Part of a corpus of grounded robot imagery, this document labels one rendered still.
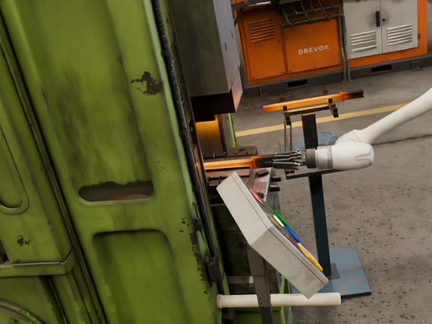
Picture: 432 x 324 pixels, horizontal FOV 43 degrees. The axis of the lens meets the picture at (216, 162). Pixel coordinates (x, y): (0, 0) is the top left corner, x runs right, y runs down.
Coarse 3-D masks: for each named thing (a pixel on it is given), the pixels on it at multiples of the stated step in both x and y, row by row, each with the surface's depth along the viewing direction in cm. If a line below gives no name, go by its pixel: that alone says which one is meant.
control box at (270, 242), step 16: (224, 192) 168; (240, 192) 162; (240, 208) 157; (256, 208) 152; (240, 224) 152; (256, 224) 147; (272, 224) 143; (256, 240) 143; (272, 240) 145; (288, 240) 146; (272, 256) 147; (288, 256) 148; (304, 256) 150; (288, 272) 150; (304, 272) 152; (320, 272) 154; (304, 288) 154; (320, 288) 156
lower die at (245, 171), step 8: (208, 160) 229; (216, 160) 228; (224, 160) 227; (208, 168) 221; (216, 168) 220; (224, 168) 219; (232, 168) 218; (240, 168) 218; (248, 168) 217; (216, 176) 216; (224, 176) 215; (240, 176) 213; (248, 176) 213; (216, 184) 212; (248, 184) 210; (208, 192) 214; (216, 192) 213
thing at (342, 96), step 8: (320, 96) 257; (328, 96) 255; (336, 96) 254; (344, 96) 253; (352, 96) 255; (360, 96) 254; (272, 104) 259; (280, 104) 257; (288, 104) 256; (296, 104) 256; (304, 104) 256; (312, 104) 256
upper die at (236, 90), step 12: (240, 84) 210; (192, 96) 196; (204, 96) 195; (216, 96) 194; (228, 96) 194; (240, 96) 208; (192, 108) 198; (204, 108) 197; (216, 108) 196; (228, 108) 196
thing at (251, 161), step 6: (252, 156) 219; (258, 156) 217; (264, 156) 216; (270, 156) 215; (210, 162) 223; (216, 162) 222; (222, 162) 221; (228, 162) 220; (234, 162) 219; (240, 162) 218; (246, 162) 217; (252, 162) 216; (252, 168) 217
